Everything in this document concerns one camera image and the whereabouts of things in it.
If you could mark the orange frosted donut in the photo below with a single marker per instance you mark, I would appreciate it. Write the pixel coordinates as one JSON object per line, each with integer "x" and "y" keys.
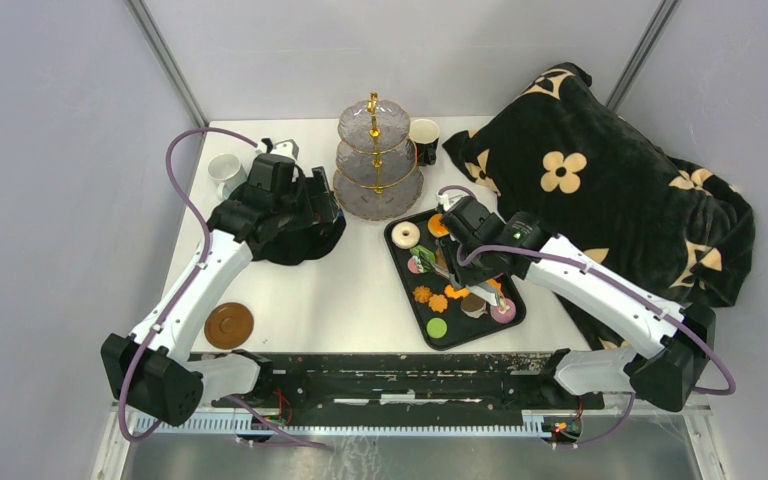
{"x": 436, "y": 227}

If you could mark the white frosted donut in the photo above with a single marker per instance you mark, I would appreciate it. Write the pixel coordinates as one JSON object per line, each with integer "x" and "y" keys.
{"x": 405, "y": 235}

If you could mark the orange leaf cookie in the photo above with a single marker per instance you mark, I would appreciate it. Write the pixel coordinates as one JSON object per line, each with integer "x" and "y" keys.
{"x": 437, "y": 303}

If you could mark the orange fish cookie left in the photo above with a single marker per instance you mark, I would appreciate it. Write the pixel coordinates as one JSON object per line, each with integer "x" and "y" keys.
{"x": 453, "y": 293}

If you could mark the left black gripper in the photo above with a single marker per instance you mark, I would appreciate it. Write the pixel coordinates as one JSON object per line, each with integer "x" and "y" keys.
{"x": 318, "y": 175}

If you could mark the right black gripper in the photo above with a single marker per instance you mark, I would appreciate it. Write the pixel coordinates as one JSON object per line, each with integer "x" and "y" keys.
{"x": 449, "y": 245}

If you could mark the green cake slice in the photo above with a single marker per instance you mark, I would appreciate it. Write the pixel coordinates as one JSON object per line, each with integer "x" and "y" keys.
{"x": 423, "y": 259}

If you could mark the brown round saucer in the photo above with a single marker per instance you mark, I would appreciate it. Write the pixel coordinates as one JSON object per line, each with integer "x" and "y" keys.
{"x": 228, "y": 326}

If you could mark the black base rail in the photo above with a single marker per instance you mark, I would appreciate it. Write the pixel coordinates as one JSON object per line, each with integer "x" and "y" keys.
{"x": 410, "y": 390}

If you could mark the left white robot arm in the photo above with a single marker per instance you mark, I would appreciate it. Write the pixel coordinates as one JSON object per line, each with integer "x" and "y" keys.
{"x": 150, "y": 369}

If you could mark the black cloth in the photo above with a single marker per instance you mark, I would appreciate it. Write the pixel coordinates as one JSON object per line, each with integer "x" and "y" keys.
{"x": 311, "y": 223}

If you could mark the metal serving tongs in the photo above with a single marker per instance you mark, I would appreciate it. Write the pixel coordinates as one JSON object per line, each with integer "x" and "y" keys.
{"x": 481, "y": 290}

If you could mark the green round cookie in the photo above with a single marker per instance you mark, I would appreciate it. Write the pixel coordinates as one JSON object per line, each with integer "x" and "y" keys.
{"x": 436, "y": 328}

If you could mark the orange fish cookie right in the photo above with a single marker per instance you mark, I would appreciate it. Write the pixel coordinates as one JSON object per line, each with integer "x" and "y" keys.
{"x": 495, "y": 285}

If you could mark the black mug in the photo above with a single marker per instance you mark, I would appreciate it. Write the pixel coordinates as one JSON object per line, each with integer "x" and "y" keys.
{"x": 425, "y": 135}

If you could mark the brown round chocolate cookie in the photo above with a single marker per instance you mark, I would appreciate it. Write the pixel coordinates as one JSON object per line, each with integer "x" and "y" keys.
{"x": 473, "y": 306}

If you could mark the black serving tray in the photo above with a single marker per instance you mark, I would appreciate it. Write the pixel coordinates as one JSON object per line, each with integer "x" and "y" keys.
{"x": 461, "y": 328}

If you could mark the black floral blanket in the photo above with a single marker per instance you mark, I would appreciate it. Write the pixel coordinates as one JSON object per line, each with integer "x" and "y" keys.
{"x": 666, "y": 224}

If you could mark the orange fish cookie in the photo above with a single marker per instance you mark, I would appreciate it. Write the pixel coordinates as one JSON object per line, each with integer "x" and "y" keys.
{"x": 495, "y": 285}
{"x": 453, "y": 293}

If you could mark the orange flower cookie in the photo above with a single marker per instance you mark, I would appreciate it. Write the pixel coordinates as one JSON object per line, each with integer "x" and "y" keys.
{"x": 422, "y": 294}

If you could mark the three-tier glass cake stand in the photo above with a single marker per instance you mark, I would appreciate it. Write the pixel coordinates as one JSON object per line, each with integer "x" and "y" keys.
{"x": 377, "y": 177}

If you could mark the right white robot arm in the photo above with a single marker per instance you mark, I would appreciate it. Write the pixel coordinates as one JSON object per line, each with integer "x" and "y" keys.
{"x": 669, "y": 344}

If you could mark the white and blue mug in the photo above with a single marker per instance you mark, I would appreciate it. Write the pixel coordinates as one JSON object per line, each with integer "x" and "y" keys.
{"x": 228, "y": 173}

